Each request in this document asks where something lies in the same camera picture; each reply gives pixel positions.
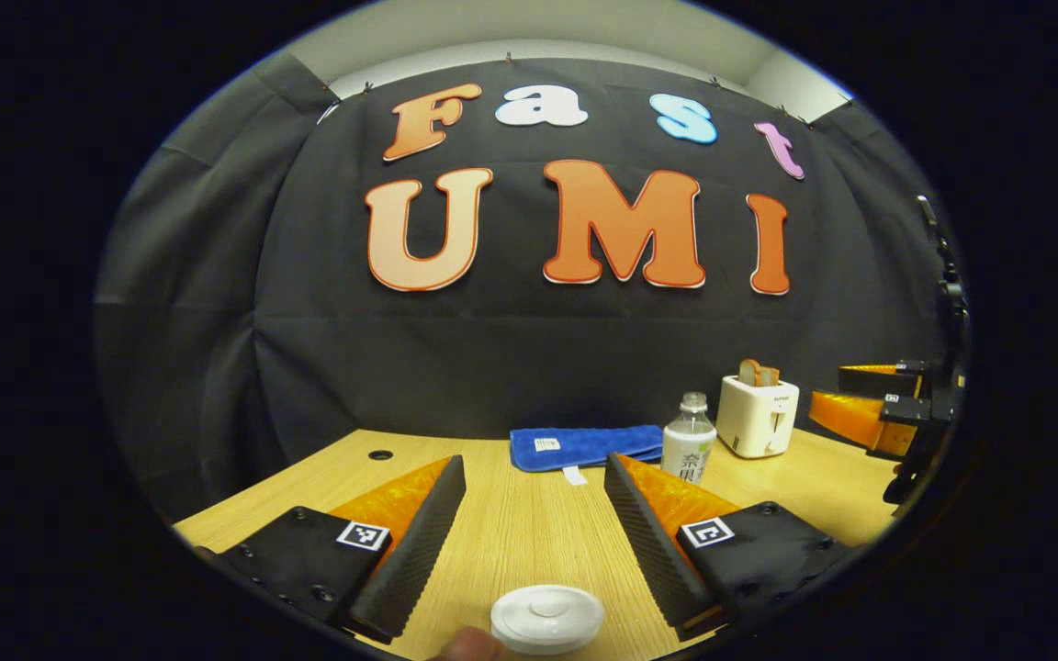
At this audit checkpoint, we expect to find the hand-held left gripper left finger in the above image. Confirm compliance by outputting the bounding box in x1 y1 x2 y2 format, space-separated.
194 454 467 645

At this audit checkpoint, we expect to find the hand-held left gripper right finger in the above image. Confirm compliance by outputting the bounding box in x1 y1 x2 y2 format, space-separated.
604 452 856 642

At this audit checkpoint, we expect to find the clear water bottle white label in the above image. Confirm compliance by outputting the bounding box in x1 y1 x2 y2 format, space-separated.
660 392 718 485

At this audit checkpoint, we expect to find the white teacup lid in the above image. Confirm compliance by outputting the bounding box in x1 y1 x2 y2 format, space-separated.
492 585 605 646

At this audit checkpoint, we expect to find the white teacup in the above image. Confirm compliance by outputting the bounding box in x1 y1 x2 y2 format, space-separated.
490 617 605 656

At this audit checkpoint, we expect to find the white toaster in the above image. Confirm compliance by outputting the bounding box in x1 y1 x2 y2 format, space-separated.
715 375 801 459

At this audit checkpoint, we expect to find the blue folded towel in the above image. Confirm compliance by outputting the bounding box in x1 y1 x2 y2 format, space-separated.
509 424 665 486

